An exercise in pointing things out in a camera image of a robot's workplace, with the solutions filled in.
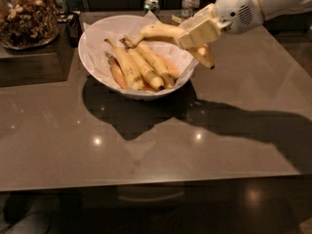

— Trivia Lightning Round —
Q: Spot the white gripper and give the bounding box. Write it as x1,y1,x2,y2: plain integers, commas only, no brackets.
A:
175,0,264,50

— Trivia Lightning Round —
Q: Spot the yellow banana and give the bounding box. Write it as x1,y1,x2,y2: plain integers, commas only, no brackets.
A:
105,38,143,91
120,39,164,91
130,23,215,69

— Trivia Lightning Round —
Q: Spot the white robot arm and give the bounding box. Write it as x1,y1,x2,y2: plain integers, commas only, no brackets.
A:
177,0,312,49

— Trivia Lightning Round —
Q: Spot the white paper bowl liner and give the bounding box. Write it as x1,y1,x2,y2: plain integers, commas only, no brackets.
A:
82,11,200,95

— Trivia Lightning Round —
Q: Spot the white ceramic bowl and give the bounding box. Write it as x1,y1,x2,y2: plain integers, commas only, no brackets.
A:
77,14,195,101

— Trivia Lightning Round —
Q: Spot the small far-left banana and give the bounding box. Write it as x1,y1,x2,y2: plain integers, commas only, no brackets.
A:
105,53,128,90

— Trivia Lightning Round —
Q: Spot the clear plastic water bottle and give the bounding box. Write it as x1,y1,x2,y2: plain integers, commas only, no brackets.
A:
181,0,200,19

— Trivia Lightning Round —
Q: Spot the small yellow-lidded container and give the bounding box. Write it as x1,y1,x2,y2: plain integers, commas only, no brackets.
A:
172,11,183,24

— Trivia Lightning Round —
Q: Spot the green soda can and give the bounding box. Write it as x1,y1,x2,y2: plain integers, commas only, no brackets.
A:
143,0,160,16

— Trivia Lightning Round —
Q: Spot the small dark box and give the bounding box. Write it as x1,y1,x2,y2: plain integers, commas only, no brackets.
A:
58,12,82,48

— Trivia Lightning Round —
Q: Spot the dark raised counter block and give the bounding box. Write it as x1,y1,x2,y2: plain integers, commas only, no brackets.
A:
0,24,74,87

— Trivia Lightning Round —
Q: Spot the glass jar of nuts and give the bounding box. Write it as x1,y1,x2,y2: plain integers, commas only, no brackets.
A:
0,0,59,50

